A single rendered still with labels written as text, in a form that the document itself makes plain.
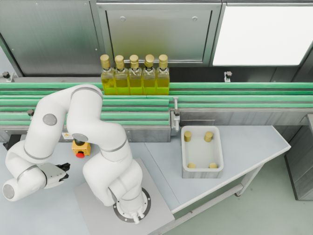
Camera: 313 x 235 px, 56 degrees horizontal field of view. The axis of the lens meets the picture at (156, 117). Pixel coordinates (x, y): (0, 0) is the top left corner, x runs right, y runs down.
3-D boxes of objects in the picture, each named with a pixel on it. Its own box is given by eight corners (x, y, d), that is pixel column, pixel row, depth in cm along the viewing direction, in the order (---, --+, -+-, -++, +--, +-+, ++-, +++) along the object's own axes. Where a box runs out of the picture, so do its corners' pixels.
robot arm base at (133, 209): (155, 217, 116) (154, 203, 104) (126, 231, 113) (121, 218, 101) (139, 183, 125) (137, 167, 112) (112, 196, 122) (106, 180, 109)
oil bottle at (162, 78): (167, 95, 140) (169, 64, 122) (168, 105, 137) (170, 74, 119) (156, 95, 140) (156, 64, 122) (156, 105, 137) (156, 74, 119)
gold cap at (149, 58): (153, 59, 118) (154, 54, 114) (153, 67, 117) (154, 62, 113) (144, 58, 117) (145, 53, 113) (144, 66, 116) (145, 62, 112)
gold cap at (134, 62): (139, 62, 119) (138, 54, 116) (139, 68, 117) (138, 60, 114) (130, 62, 119) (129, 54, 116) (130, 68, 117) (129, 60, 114)
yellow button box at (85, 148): (91, 142, 140) (89, 134, 134) (90, 156, 136) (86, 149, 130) (77, 142, 140) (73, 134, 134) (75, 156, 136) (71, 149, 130)
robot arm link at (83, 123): (127, 120, 88) (117, 85, 78) (125, 158, 79) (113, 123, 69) (83, 125, 89) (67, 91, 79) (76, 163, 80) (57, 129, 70)
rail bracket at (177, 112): (178, 107, 135) (180, 90, 125) (179, 139, 126) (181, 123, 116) (171, 107, 135) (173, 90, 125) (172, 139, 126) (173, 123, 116)
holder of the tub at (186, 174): (213, 126, 146) (216, 117, 139) (220, 178, 131) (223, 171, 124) (179, 126, 146) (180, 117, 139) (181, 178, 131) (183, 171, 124)
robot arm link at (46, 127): (78, 167, 87) (85, 129, 97) (103, 125, 73) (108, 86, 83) (20, 153, 81) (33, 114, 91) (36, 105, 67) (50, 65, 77)
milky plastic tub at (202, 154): (215, 134, 142) (218, 125, 135) (221, 178, 130) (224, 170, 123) (179, 134, 142) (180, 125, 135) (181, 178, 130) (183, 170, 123)
